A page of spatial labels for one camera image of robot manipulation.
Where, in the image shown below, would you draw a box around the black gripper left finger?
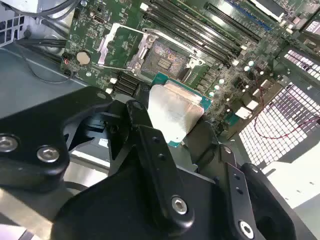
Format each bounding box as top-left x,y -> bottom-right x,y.
0,84 -> 195,234

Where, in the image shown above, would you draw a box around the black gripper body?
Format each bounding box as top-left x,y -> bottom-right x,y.
51,162 -> 233,240

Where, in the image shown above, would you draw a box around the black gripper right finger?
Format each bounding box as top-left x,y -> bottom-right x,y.
184,119 -> 316,240

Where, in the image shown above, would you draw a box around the metal socket cover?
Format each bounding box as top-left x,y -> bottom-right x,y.
96,22 -> 159,73

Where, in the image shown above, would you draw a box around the silver green CPU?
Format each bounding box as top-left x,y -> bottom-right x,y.
147,71 -> 213,149

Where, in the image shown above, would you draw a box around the metal locking lever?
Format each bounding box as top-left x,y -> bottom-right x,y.
141,27 -> 201,55

